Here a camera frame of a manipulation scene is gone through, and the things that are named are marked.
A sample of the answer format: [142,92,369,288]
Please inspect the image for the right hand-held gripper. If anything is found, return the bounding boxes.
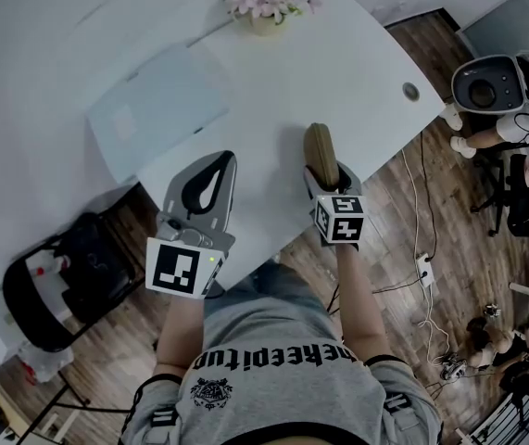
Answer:
[302,161,367,250]

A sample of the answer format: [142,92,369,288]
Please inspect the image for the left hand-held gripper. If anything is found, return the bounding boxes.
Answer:
[145,150,239,300]

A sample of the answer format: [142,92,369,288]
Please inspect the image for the tan pouch item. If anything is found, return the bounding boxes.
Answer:
[302,122,340,189]

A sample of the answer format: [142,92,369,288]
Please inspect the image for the person's left forearm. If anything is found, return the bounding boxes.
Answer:
[154,288,208,371]

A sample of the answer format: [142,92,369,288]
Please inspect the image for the person's right forearm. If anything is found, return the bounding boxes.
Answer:
[334,243,391,366]

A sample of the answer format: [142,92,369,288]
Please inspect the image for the white table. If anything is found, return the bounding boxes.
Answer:
[106,0,448,294]

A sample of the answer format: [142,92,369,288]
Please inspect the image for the blue-grey shorts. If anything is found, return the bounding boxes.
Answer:
[220,257,335,317]

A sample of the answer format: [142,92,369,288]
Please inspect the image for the black bag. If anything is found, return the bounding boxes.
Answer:
[57,211,138,317]

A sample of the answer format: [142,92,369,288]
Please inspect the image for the white power strip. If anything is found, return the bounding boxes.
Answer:
[414,251,436,289]

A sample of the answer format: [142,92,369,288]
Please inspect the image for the white bottle with red cap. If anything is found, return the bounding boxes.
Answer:
[26,252,71,296]

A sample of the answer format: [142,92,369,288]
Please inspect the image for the pink flower plant in pot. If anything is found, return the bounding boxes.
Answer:
[223,0,324,38]

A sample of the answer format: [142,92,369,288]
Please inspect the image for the black office chair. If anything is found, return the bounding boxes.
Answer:
[470,152,529,241]

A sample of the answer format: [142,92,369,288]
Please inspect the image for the grey printed t-shirt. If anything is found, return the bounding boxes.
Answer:
[119,289,445,445]

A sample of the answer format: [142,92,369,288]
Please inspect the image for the black folding chair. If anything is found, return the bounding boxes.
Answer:
[1,210,148,410]

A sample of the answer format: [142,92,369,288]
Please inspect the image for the clear plastic bag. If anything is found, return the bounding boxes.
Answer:
[17,339,74,385]

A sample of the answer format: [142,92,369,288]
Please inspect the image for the black slatted rack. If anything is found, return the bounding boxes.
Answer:
[469,353,529,445]

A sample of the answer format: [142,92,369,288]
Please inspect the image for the white cable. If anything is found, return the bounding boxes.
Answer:
[400,148,428,260]

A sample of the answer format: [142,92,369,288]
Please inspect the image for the grey device with cables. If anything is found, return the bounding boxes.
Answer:
[438,351,468,383]

